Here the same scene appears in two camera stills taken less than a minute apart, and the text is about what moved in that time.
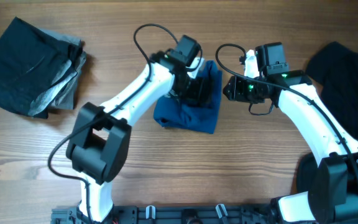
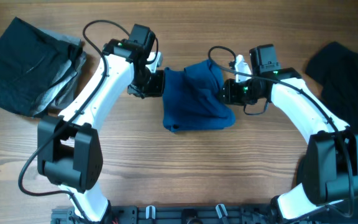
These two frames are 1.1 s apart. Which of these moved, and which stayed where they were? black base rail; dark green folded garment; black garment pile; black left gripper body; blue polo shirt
Moved: black left gripper body; blue polo shirt
Stayed: dark green folded garment; black base rail; black garment pile
